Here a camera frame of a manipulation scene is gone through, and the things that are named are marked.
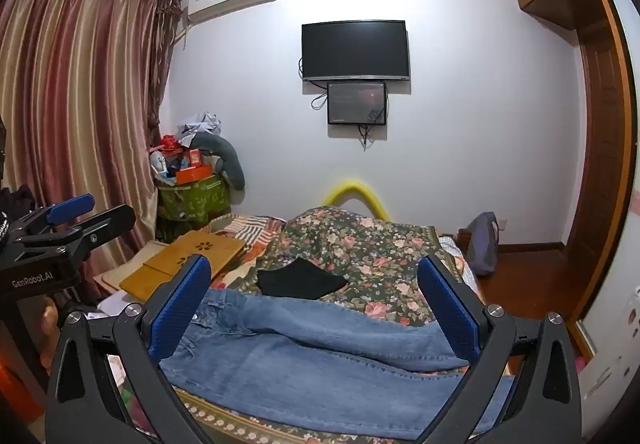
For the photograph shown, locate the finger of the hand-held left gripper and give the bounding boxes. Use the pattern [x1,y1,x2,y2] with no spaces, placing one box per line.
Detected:
[10,193,97,239]
[27,203,137,271]

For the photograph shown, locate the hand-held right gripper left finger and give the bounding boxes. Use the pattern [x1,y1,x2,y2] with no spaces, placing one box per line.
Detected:
[45,255,216,444]

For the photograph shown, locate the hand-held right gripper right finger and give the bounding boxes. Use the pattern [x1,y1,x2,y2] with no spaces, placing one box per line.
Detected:
[416,254,583,444]

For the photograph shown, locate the blue jeans pants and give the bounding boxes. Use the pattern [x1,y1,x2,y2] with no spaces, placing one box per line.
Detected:
[159,288,516,441]

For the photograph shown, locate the person's left hand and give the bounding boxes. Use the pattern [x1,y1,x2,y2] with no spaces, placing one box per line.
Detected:
[41,296,65,370]

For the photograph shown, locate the light wooden board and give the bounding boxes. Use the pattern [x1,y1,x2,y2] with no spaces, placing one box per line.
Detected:
[92,240,166,299]

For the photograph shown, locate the wooden lap desk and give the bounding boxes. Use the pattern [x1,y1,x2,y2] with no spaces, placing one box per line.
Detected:
[119,229,247,302]

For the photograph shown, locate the grey purple backpack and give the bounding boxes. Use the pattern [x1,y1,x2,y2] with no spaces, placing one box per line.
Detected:
[465,211,501,277]

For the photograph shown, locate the green storage box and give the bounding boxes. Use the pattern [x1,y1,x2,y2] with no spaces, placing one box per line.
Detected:
[156,172,231,245]

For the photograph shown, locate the orange box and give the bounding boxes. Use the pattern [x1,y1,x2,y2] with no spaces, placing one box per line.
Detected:
[175,164,213,185]

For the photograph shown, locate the striped patchwork cloth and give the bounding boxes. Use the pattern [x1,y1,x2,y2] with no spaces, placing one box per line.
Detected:
[202,215,286,270]

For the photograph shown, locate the striped pink curtain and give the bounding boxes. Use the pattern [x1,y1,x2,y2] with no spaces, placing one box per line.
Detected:
[0,0,173,285]

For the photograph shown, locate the floral blanket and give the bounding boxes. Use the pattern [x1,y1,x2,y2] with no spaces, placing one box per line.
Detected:
[172,206,516,444]

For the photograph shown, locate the black folded cloth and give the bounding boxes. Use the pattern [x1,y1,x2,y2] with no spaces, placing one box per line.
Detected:
[256,258,348,300]

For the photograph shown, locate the white crumpled cloth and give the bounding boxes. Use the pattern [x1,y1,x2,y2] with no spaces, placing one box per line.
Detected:
[177,112,222,147]

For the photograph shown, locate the grey plush toy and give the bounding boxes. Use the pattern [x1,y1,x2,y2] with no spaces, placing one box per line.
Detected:
[190,131,247,190]

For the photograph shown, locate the yellow foam tube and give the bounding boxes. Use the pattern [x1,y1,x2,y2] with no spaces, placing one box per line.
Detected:
[322,179,391,220]

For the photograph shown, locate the black cable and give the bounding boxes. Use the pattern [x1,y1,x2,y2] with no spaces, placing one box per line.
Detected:
[298,56,329,111]
[357,109,388,151]

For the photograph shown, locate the small black wall monitor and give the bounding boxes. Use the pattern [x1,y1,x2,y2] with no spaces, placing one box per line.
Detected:
[327,80,388,126]

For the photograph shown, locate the black wall television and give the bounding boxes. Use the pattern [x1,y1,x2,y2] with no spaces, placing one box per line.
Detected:
[301,20,412,82]

